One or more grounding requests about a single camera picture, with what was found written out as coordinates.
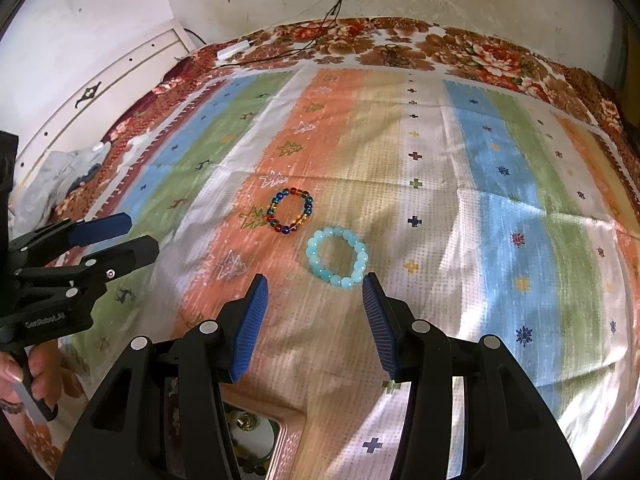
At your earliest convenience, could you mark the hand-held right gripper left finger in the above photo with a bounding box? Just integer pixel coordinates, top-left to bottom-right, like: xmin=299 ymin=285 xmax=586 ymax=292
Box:
xmin=55 ymin=274 xmax=270 ymax=480

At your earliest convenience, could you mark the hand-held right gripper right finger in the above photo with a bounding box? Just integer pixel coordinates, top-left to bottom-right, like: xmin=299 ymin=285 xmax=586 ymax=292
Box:
xmin=361 ymin=272 xmax=583 ymax=480

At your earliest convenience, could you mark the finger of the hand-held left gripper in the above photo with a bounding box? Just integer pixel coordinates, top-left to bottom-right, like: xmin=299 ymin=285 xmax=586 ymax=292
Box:
xmin=10 ymin=212 xmax=133 ymax=267
xmin=15 ymin=234 xmax=160 ymax=297

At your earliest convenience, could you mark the light blue bead bracelet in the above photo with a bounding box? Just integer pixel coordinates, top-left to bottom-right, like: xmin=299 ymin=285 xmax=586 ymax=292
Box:
xmin=305 ymin=226 xmax=369 ymax=290

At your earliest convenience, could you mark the metal tin box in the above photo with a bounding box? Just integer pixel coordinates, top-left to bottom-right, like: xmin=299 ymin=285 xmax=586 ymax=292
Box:
xmin=165 ymin=375 xmax=307 ymax=480

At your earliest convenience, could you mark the multicolour bead bracelet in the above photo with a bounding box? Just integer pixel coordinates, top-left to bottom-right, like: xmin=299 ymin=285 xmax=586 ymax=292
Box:
xmin=266 ymin=187 xmax=316 ymax=235

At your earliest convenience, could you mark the person's left hand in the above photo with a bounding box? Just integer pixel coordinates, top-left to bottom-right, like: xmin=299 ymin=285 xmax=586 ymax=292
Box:
xmin=0 ymin=344 xmax=65 ymax=416

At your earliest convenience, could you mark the grey crumpled cloth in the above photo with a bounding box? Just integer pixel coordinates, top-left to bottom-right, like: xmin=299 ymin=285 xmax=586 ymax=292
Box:
xmin=19 ymin=146 xmax=109 ymax=222

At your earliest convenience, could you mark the striped colourful cloth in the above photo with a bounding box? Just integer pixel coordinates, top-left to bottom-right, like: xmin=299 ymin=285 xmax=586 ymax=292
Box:
xmin=65 ymin=67 xmax=635 ymax=480

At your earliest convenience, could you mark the white bed headboard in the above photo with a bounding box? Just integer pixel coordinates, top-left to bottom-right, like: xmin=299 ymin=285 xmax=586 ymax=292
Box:
xmin=10 ymin=17 xmax=192 ymax=202

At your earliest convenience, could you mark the floral brown blanket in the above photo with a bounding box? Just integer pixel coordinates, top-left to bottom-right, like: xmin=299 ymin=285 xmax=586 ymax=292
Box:
xmin=10 ymin=16 xmax=640 ymax=480

